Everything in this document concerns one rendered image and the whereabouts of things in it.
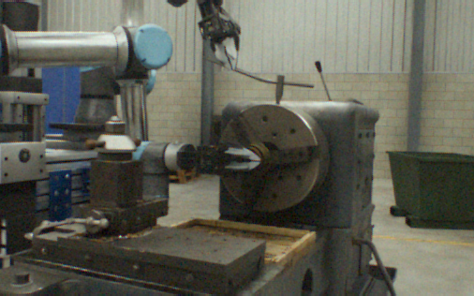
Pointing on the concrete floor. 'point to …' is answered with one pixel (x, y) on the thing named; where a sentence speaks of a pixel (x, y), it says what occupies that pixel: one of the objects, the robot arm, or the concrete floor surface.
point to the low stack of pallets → (184, 175)
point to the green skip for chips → (441, 188)
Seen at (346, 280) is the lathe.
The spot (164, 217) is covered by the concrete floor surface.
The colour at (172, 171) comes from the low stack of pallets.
